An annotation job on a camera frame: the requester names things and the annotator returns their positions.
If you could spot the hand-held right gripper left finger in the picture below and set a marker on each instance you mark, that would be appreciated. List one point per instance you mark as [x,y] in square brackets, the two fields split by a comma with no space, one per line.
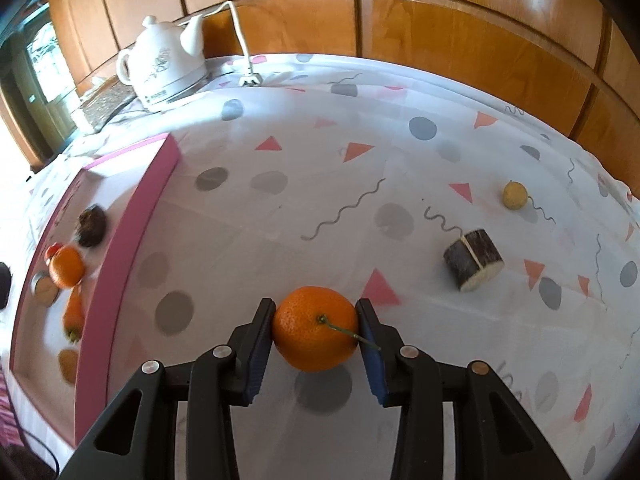
[261,357]

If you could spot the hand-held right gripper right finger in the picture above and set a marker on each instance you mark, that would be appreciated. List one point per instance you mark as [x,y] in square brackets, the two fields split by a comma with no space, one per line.
[372,362]

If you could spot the orange with stem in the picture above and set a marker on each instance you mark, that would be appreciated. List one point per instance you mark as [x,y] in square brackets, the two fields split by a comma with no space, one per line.
[312,330]

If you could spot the pink box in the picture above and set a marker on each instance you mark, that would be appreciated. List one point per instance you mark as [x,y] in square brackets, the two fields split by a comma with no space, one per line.
[130,240]

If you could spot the small yellow fruit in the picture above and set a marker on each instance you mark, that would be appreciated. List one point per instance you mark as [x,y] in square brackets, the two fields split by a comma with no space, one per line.
[514,195]
[68,365]

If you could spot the stemless orange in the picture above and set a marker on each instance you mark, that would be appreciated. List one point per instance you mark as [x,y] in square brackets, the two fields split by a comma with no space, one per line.
[66,267]

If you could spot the small dark round fruit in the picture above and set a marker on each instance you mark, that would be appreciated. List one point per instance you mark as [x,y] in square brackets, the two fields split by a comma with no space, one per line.
[91,226]

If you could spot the large dark sugarcane piece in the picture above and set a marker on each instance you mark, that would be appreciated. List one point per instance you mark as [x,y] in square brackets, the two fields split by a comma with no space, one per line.
[44,289]

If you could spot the large dark round fruit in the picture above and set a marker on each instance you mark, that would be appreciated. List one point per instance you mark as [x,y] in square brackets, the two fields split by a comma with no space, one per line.
[4,285]

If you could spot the small split sugarcane piece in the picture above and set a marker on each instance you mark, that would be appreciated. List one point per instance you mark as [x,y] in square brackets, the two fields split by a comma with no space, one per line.
[472,260]

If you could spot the orange carrot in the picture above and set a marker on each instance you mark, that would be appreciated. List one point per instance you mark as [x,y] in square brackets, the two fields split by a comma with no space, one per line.
[74,312]

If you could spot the white patterned tablecloth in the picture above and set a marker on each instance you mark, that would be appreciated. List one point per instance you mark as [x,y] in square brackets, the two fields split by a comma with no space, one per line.
[325,160]

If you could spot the red tomato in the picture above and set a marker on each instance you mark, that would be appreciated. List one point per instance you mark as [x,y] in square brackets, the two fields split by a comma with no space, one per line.
[53,250]

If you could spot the pink striped cloth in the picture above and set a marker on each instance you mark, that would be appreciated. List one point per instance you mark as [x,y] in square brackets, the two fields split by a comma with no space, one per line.
[10,405]

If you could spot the woven textured box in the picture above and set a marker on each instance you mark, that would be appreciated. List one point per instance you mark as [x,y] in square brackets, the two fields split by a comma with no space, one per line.
[105,102]

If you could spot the white ceramic electric kettle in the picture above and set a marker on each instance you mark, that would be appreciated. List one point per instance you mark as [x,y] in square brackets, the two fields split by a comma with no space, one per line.
[160,67]

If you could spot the glass window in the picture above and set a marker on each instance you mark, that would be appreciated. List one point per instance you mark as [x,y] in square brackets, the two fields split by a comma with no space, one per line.
[40,80]

